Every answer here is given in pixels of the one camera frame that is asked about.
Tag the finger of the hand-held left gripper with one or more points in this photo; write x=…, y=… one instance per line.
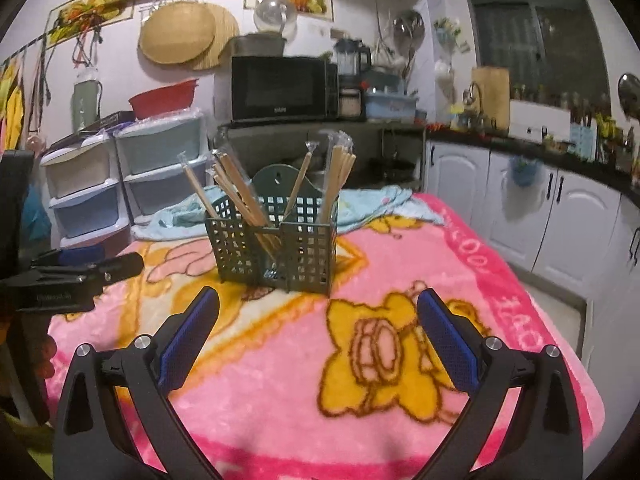
x=82, y=254
x=120, y=265

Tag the white plastic drawer tower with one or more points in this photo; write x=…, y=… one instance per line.
x=80, y=175
x=160, y=145

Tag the white kitchen cabinets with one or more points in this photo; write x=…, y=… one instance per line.
x=575, y=220

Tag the grey plastic container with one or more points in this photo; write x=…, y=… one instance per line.
x=257, y=46

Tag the person's left hand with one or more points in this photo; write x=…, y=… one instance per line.
x=46, y=357

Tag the black microwave oven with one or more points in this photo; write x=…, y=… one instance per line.
x=277, y=87

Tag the long fruit wall poster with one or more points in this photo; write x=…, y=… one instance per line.
x=90, y=10

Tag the dark framed window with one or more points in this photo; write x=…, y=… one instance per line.
x=530, y=35

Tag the pale green bottle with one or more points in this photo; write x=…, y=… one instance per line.
x=86, y=102

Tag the metal kitchen faucet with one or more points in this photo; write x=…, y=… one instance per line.
x=474, y=105

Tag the round wooden board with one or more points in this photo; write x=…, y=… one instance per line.
x=226, y=40

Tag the steel pot lid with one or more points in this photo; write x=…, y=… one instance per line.
x=630, y=92

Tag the green plastic utensil basket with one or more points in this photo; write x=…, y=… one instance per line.
x=305, y=260

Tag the round woven bamboo tray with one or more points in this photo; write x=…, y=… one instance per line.
x=175, y=32

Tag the light blue printed cloth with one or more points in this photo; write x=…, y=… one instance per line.
x=370, y=210

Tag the white kettle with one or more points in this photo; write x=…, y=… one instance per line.
x=444, y=80

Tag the pink printed blanket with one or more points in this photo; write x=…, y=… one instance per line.
x=280, y=385

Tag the wooden cutting board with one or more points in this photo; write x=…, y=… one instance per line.
x=491, y=97

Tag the blender with dark jug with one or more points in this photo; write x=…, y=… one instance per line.
x=350, y=60

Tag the steel bowl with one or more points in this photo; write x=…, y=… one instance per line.
x=409, y=27

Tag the light blue knife block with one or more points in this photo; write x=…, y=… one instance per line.
x=582, y=142

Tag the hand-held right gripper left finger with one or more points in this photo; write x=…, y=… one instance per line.
x=187, y=340

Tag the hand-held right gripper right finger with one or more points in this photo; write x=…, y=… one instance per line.
x=447, y=340

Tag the clear glass dome lid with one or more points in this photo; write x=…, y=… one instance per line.
x=274, y=14

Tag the flat dark box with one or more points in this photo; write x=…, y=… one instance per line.
x=100, y=124

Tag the blue plastic dish box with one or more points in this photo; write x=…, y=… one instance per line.
x=390, y=107

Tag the row of spice jars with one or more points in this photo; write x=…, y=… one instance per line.
x=560, y=97

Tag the black kitchen countertop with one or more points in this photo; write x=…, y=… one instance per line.
x=480, y=141

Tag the blue hanging bin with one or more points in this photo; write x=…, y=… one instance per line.
x=524, y=172

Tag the yellow hanging cloth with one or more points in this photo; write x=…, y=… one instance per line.
x=11, y=105

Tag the bunch of chopsticks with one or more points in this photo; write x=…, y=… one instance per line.
x=240, y=195

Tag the red plastic basin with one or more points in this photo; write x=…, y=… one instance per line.
x=162, y=100

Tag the dark wok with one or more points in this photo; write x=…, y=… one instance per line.
x=392, y=167

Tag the metal shelf rack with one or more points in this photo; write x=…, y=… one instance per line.
x=300, y=125

